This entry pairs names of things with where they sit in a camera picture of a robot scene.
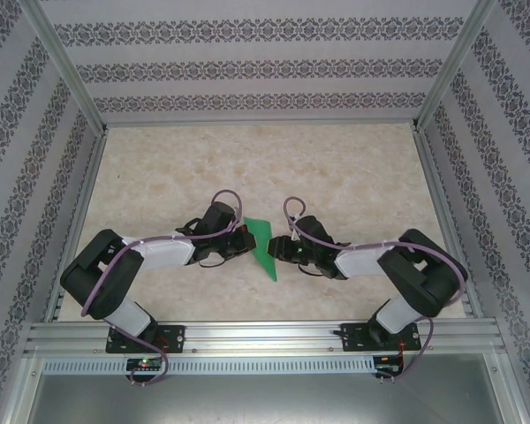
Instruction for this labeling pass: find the grey metal sheet panel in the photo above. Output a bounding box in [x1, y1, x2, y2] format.
[26, 373, 509, 424]

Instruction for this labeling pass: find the small circuit board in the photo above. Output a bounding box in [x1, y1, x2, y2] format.
[374, 355, 405, 376]
[126, 358, 163, 371]

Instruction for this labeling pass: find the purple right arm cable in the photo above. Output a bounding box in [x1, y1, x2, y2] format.
[283, 196, 468, 385]

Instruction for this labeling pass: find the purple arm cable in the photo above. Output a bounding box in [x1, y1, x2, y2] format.
[283, 196, 468, 385]
[79, 189, 244, 388]

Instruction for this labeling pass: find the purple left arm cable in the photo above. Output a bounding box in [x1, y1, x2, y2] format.
[79, 189, 244, 388]

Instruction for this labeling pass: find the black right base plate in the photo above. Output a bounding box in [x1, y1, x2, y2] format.
[340, 322, 423, 353]

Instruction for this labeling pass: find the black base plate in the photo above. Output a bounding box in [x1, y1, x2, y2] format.
[340, 322, 423, 353]
[105, 324, 186, 354]

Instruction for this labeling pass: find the aluminium mounting rail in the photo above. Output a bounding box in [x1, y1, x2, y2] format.
[24, 321, 507, 354]

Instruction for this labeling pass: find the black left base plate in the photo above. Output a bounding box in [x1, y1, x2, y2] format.
[105, 324, 186, 354]

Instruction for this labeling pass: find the aluminium side rail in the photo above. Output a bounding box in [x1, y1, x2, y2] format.
[43, 130, 110, 322]
[413, 127, 485, 319]

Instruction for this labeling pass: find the slotted grey cable duct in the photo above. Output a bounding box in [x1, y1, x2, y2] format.
[42, 356, 379, 375]

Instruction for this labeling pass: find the aluminium frame post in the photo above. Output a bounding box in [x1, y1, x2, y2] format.
[19, 0, 110, 133]
[413, 0, 498, 132]

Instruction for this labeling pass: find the aluminium frame leg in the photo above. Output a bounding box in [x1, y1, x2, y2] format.
[0, 355, 45, 424]
[485, 352, 529, 424]

